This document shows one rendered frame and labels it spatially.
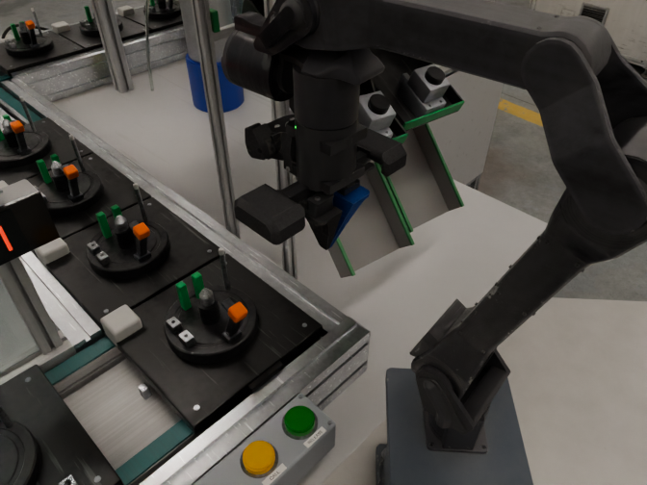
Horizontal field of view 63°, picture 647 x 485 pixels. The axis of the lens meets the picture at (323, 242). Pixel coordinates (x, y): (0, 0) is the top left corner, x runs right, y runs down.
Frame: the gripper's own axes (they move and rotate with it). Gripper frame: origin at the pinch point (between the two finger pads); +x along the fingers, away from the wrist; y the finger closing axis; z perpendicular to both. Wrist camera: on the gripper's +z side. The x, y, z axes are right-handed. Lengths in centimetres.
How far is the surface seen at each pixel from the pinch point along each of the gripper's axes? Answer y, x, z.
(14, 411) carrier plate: 32, 29, 26
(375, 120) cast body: -21.3, 0.5, 11.1
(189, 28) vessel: -48, 16, 99
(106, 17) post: -38, 17, 127
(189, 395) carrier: 14.5, 28.5, 11.6
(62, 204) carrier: 8, 27, 63
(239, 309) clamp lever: 4.9, 18.5, 11.2
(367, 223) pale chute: -24.4, 22.0, 13.8
